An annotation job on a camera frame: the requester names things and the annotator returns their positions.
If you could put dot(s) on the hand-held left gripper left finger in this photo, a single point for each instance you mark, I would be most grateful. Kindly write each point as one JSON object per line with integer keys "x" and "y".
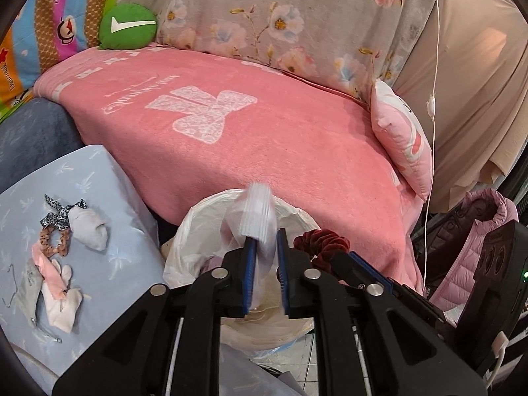
{"x": 249, "y": 264}

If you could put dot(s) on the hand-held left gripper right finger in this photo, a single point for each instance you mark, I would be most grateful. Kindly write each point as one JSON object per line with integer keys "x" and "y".
{"x": 283, "y": 264}

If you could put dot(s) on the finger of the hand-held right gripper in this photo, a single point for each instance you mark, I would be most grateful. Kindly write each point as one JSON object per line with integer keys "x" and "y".
{"x": 367, "y": 268}

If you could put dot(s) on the dark red velvet scrunchie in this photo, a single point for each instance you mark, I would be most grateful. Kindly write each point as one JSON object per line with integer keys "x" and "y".
{"x": 321, "y": 243}

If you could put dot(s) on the white ribbed cloth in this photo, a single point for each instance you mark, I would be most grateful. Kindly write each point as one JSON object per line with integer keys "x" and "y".
{"x": 258, "y": 210}

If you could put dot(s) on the bin with white plastic liner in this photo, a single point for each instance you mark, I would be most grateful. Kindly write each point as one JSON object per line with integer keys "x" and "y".
{"x": 194, "y": 247}

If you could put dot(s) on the white sock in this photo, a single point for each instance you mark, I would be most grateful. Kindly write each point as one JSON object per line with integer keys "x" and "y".
{"x": 88, "y": 231}

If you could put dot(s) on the pale pink sock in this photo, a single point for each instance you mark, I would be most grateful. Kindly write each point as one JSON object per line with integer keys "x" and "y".
{"x": 64, "y": 274}
{"x": 62, "y": 313}

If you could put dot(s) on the pink cloth strip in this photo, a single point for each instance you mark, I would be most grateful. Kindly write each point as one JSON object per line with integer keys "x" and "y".
{"x": 47, "y": 268}

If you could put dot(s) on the brown scrunchie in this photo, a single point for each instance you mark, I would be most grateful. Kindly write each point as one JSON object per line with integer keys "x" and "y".
{"x": 47, "y": 241}

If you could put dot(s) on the small grey cloth with hanger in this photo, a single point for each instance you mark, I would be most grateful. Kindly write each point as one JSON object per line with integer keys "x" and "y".
{"x": 31, "y": 297}

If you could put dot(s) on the pink puffer jacket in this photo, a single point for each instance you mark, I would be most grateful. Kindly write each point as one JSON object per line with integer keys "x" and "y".
{"x": 470, "y": 255}

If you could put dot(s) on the pink bow print blanket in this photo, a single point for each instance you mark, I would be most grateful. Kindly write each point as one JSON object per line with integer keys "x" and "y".
{"x": 268, "y": 152}

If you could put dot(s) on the small pink pillow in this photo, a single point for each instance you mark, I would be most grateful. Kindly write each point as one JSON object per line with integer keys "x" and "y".
{"x": 400, "y": 140}

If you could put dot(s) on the light blue palm print cloth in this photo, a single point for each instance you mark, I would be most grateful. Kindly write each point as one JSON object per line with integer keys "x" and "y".
{"x": 115, "y": 198}

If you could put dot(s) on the grey floral blanket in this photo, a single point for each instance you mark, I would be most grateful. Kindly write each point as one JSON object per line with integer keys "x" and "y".
{"x": 288, "y": 16}

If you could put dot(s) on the grey-blue sofa cushion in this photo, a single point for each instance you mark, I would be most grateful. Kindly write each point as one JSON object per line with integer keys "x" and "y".
{"x": 33, "y": 140}

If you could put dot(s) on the green round cushion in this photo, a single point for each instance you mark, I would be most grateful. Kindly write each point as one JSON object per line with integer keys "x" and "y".
{"x": 128, "y": 27}

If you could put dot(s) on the striped monkey print quilt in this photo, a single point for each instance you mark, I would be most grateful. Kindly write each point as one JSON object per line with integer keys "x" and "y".
{"x": 62, "y": 8}

